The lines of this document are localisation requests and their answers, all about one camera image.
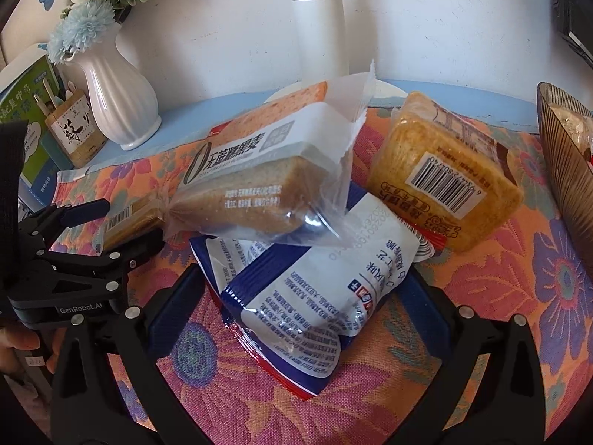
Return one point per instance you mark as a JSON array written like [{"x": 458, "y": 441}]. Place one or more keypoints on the wooden pen holder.
[{"x": 78, "y": 134}]

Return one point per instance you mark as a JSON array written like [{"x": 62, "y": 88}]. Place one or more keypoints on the floral tablecloth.
[{"x": 509, "y": 287}]

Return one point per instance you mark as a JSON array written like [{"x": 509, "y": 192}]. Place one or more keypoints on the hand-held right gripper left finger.
[{"x": 180, "y": 315}]

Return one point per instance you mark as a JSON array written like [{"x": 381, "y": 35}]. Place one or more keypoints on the white lamp stand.
[{"x": 319, "y": 41}]

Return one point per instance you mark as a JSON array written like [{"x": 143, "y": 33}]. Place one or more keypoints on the blue white snack packet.
[{"x": 301, "y": 296}]

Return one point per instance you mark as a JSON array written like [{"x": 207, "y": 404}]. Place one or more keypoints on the sliced bread loaf bag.
[{"x": 259, "y": 171}]

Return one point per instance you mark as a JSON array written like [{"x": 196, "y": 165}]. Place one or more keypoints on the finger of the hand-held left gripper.
[
  {"x": 139, "y": 245},
  {"x": 88, "y": 207}
]

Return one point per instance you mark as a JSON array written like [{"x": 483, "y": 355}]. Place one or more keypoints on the square cracker packet barcode label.
[{"x": 417, "y": 148}]

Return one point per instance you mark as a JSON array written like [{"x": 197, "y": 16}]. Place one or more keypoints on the person's left hand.
[{"x": 18, "y": 339}]

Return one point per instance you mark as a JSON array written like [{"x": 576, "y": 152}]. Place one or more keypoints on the white ribbed vase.
[{"x": 120, "y": 102}]

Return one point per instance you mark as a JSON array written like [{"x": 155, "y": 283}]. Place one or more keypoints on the orange rice cracker packet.
[{"x": 125, "y": 225}]

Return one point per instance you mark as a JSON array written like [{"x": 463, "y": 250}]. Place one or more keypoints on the blue white artificial flowers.
[{"x": 83, "y": 28}]

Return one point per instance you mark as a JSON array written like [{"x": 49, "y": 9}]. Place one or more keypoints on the brown ribbed basket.
[{"x": 560, "y": 162}]

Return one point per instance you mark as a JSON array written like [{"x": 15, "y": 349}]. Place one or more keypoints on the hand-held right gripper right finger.
[{"x": 431, "y": 333}]

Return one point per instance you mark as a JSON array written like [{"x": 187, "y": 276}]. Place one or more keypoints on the dark frame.
[{"x": 577, "y": 9}]

